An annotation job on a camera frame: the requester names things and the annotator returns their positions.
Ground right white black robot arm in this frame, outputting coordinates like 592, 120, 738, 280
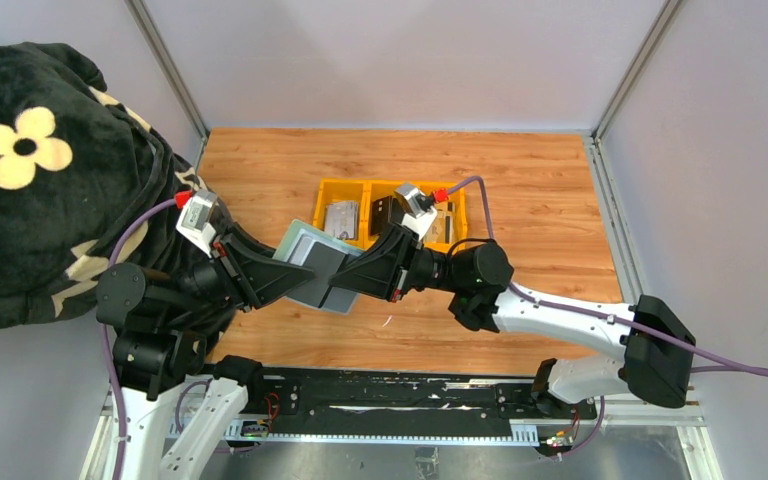
329, 225, 696, 409

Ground right aluminium frame post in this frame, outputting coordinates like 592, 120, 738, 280
591, 0, 685, 143

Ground beige cards in right bin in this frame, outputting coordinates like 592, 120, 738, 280
423, 202, 462, 244

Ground left aluminium frame post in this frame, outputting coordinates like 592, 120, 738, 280
124, 0, 210, 144

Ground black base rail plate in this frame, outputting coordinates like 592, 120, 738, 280
241, 367, 597, 441

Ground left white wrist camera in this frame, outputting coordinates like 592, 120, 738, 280
176, 189, 218, 258

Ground yellow bin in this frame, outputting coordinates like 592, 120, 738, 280
313, 178, 369, 249
363, 180, 404, 249
423, 189, 470, 253

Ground middle yellow bin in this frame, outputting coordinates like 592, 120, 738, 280
363, 180, 404, 249

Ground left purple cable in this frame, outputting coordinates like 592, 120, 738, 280
99, 190, 193, 480

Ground black floral blanket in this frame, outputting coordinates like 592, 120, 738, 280
0, 42, 205, 330

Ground silver cards in left bin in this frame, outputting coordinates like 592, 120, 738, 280
323, 200, 360, 241

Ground left yellow bin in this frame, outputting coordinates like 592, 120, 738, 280
313, 178, 369, 249

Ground right yellow bin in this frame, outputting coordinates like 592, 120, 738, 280
423, 189, 470, 253

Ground black card holder in bin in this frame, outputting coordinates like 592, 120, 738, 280
368, 195, 404, 238

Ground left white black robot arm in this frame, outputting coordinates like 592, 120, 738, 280
97, 225, 316, 479

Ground dark grey credit card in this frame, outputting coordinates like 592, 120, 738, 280
288, 238, 354, 313

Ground aluminium frame post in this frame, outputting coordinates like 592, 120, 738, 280
124, 0, 210, 144
591, 0, 685, 143

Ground green card holder wallet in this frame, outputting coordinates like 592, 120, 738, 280
273, 220, 363, 314

